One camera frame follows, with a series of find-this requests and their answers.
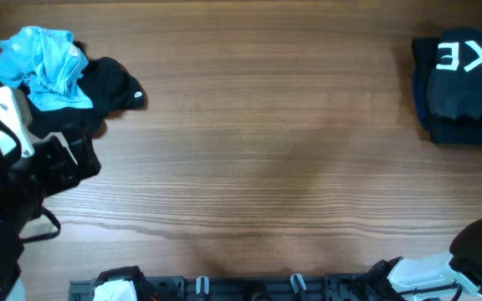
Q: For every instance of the black garment with logo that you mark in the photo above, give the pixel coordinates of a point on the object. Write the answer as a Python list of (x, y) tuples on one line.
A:
[(107, 84)]

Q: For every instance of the dark green t-shirt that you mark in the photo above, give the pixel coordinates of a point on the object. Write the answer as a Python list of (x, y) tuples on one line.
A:
[(455, 83)]

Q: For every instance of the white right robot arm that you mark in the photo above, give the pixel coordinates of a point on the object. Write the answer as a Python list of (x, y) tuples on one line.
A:
[(455, 273)]

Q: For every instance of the light blue crumpled garment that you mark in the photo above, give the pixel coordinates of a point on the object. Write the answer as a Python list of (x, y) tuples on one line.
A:
[(49, 64)]

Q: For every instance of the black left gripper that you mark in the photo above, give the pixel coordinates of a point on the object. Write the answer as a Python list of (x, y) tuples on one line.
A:
[(69, 172)]

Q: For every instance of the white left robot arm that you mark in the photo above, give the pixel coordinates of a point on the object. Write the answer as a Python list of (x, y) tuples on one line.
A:
[(23, 216)]

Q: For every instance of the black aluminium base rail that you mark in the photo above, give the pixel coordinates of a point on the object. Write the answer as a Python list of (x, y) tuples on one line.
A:
[(331, 287)]

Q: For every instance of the folded dark navy garment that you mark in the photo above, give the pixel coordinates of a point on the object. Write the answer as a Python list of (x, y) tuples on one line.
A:
[(442, 132)]

